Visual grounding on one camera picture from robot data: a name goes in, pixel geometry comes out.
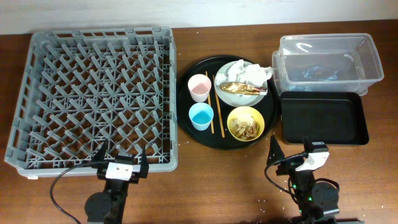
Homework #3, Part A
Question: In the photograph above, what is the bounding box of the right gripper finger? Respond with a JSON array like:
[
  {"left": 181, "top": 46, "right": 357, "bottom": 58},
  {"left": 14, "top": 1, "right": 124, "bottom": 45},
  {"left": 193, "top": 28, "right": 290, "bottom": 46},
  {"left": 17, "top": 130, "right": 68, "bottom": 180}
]
[
  {"left": 303, "top": 135, "right": 313, "bottom": 152},
  {"left": 267, "top": 135, "right": 285, "bottom": 166}
]

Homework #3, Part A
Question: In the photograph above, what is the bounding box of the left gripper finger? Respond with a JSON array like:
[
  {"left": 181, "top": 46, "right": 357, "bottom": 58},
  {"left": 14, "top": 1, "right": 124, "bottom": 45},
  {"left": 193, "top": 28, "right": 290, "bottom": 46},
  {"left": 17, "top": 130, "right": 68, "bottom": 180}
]
[
  {"left": 91, "top": 141, "right": 108, "bottom": 162},
  {"left": 139, "top": 149, "right": 149, "bottom": 179}
]

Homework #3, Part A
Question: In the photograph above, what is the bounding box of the food scraps and rice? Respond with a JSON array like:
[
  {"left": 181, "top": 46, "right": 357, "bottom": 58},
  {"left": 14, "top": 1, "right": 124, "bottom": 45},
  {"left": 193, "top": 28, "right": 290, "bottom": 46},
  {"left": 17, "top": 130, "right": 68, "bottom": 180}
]
[{"left": 230, "top": 114, "right": 259, "bottom": 140}]

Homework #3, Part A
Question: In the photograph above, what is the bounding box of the yellow bowl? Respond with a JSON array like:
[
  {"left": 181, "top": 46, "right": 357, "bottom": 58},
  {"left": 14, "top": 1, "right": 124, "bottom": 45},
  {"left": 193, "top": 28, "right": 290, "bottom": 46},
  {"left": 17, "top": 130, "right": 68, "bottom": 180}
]
[{"left": 227, "top": 106, "right": 265, "bottom": 142}]

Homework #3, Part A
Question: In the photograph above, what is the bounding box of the wooden chopstick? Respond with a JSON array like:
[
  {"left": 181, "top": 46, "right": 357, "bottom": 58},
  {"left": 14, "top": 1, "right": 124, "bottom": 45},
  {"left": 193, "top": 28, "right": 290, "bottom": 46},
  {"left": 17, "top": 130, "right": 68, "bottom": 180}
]
[
  {"left": 205, "top": 71, "right": 215, "bottom": 134},
  {"left": 212, "top": 75, "right": 225, "bottom": 138}
]

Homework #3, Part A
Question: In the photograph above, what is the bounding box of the grey round plate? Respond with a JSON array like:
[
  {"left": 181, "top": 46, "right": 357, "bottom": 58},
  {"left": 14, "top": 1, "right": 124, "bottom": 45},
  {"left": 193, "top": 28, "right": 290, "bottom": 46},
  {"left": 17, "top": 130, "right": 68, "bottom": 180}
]
[{"left": 214, "top": 60, "right": 264, "bottom": 107}]

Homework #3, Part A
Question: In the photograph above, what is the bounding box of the light blue plastic cup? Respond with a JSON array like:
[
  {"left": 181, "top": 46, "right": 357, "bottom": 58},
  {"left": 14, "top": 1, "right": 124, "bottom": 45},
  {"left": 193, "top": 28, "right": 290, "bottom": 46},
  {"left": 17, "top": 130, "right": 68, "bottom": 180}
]
[{"left": 188, "top": 103, "right": 214, "bottom": 131}]

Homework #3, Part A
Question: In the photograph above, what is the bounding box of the gold foil snack wrapper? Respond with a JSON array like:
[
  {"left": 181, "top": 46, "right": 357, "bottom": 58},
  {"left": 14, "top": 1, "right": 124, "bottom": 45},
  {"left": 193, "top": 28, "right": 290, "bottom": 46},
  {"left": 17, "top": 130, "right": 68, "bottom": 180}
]
[{"left": 218, "top": 82, "right": 268, "bottom": 95}]

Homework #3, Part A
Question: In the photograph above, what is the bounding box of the white paper napkin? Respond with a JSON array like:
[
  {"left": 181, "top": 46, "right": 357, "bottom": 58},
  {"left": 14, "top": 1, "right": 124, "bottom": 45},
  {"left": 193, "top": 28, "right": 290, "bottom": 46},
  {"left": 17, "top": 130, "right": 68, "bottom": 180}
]
[{"left": 215, "top": 59, "right": 274, "bottom": 87}]

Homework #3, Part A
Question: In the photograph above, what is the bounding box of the pink plastic cup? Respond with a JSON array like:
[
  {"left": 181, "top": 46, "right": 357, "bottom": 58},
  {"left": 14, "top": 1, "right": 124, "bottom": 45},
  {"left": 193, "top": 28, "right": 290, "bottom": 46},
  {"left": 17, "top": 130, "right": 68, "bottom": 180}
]
[{"left": 187, "top": 74, "right": 211, "bottom": 103}]

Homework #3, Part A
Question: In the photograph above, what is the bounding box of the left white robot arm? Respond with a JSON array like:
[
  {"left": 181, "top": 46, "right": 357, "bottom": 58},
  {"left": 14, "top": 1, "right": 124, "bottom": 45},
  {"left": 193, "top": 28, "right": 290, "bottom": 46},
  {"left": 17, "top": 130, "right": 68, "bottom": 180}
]
[{"left": 85, "top": 142, "right": 149, "bottom": 223}]

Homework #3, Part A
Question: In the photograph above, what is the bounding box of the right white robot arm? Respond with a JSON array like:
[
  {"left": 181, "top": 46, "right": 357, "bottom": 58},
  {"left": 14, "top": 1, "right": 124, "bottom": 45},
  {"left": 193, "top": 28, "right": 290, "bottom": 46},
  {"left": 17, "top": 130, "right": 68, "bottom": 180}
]
[{"left": 264, "top": 136, "right": 340, "bottom": 224}]

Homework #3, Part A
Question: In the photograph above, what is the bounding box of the grey plastic dishwasher rack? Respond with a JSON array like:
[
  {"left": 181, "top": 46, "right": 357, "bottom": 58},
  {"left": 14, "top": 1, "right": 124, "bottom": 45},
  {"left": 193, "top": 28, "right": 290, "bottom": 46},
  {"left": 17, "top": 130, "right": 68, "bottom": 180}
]
[{"left": 4, "top": 27, "right": 178, "bottom": 179}]

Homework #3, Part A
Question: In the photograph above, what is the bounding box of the clear plastic waste bin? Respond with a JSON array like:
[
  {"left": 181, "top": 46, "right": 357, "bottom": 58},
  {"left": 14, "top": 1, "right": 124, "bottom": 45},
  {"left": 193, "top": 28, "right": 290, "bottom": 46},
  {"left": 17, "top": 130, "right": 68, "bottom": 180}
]
[{"left": 272, "top": 33, "right": 384, "bottom": 96}]

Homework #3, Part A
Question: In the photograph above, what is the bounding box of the black rectangular food tray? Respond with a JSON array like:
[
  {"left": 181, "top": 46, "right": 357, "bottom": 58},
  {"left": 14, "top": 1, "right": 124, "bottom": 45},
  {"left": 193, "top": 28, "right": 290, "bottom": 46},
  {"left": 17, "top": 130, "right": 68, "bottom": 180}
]
[{"left": 280, "top": 91, "right": 369, "bottom": 146}]

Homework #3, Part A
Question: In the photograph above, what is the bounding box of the round black serving tray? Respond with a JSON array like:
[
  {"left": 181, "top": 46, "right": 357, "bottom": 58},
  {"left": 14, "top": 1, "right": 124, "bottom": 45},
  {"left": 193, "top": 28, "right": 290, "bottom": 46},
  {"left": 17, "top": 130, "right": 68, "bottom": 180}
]
[{"left": 177, "top": 55, "right": 279, "bottom": 150}]

